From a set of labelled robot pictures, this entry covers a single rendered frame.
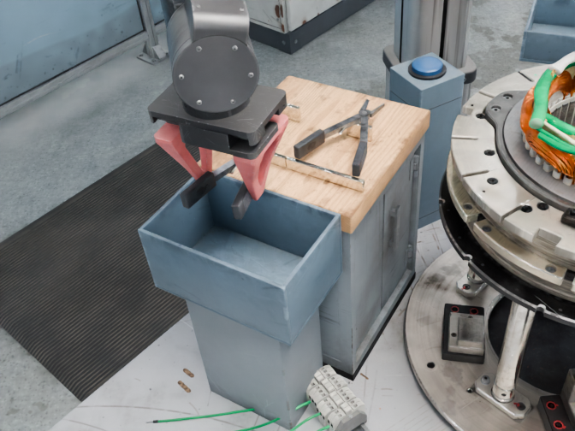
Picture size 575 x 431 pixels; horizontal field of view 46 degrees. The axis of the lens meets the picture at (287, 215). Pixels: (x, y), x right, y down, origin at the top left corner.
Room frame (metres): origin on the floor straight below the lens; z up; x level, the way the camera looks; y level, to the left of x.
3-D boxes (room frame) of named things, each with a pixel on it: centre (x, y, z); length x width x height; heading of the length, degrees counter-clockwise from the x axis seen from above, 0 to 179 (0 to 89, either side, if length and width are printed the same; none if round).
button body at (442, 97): (0.77, -0.20, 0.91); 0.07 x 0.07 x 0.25; 24
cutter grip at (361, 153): (0.53, -0.08, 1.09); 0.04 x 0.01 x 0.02; 160
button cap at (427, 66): (0.77, -0.20, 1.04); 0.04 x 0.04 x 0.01
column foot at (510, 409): (0.42, -0.23, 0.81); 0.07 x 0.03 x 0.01; 39
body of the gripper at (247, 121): (0.48, 0.05, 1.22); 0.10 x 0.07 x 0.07; 61
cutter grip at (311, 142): (0.57, -0.03, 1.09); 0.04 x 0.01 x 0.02; 130
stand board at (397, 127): (0.61, -0.04, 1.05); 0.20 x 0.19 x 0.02; 145
